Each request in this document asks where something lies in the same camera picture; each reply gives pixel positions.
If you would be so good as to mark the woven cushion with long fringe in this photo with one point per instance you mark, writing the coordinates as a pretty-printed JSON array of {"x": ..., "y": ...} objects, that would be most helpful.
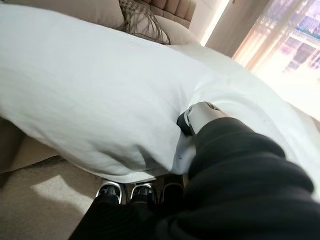
[{"x": 140, "y": 22}]

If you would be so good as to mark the sheer light curtain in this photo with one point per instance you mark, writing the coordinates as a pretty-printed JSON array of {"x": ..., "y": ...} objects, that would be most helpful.
[{"x": 270, "y": 27}]

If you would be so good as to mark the bright glass window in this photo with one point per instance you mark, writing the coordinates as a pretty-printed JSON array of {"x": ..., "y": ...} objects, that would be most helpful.
[{"x": 305, "y": 50}]

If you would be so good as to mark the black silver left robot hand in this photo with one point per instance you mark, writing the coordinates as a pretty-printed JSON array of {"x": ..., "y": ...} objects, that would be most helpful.
[{"x": 237, "y": 187}]

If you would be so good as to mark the white duvet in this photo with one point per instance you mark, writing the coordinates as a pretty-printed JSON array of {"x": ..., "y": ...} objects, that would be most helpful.
[{"x": 100, "y": 87}]

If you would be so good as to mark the large beige pillow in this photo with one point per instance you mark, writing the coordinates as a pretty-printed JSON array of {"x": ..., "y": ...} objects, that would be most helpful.
[
  {"x": 87, "y": 12},
  {"x": 180, "y": 32}
]

